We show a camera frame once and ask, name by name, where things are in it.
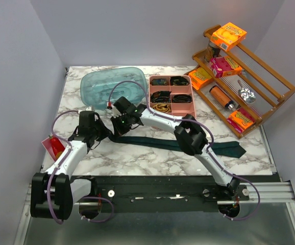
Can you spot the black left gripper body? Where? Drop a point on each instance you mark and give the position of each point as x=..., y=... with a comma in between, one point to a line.
x=99, y=130

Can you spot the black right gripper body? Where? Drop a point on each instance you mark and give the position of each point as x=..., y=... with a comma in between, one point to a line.
x=122, y=125

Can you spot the dark green tie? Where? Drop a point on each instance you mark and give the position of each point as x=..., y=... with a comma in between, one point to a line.
x=230, y=149

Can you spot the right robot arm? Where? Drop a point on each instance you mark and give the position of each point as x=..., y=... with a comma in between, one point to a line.
x=190, y=136

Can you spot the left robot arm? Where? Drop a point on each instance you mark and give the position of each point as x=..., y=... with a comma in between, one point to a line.
x=52, y=192

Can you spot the yellow gold rolled tie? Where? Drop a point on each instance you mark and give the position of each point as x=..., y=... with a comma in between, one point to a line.
x=161, y=107

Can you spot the dark multicolour rolled tie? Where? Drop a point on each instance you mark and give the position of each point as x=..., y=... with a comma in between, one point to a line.
x=160, y=97

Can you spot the pink compartment organizer box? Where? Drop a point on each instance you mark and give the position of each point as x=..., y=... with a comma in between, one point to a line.
x=171, y=95

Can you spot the blue floral rolled tie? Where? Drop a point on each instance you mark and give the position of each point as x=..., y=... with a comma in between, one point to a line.
x=159, y=82

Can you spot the black blue rolled tie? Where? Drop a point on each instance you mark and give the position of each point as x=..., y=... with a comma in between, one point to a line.
x=182, y=98

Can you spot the orange box middle shelf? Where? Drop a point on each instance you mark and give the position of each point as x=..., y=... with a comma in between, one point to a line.
x=200, y=78

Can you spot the orange cylinder bottle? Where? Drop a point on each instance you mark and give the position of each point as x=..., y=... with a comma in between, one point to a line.
x=222, y=98

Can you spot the pink snack box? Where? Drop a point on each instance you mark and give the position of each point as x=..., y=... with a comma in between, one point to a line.
x=224, y=67

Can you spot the dark jar on rack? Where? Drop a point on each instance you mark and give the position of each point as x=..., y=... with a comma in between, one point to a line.
x=212, y=51

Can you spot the orange pink box lower shelf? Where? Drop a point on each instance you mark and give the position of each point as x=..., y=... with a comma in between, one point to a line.
x=240, y=120

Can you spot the wooden tiered rack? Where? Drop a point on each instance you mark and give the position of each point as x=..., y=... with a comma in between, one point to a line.
x=271, y=89

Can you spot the silver metal scoop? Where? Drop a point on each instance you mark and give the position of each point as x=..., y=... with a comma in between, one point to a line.
x=246, y=94

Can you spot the top orange snack box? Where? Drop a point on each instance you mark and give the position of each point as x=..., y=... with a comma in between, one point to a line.
x=228, y=36

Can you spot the black mounting base rail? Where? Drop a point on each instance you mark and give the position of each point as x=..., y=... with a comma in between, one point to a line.
x=149, y=194

